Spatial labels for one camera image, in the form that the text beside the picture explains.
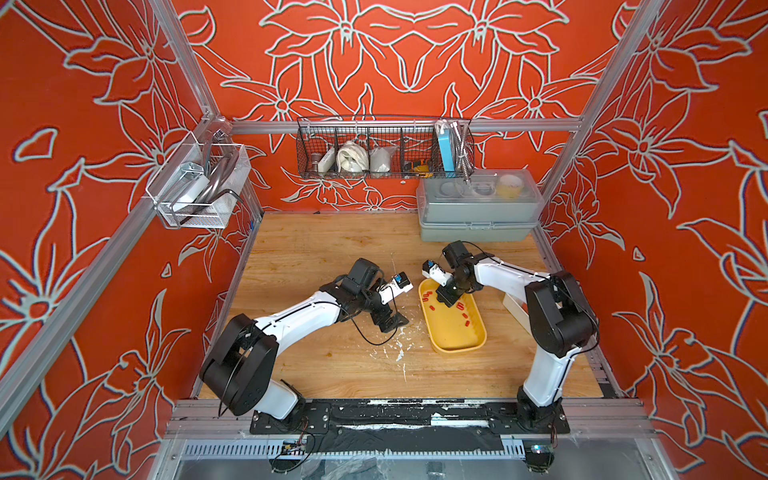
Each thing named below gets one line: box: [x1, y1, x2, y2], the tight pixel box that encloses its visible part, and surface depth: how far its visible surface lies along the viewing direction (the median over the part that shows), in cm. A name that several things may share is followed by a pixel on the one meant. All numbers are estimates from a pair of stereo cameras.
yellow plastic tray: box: [418, 278, 487, 353], surface depth 89 cm
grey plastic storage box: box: [416, 169, 545, 243], surface depth 103 cm
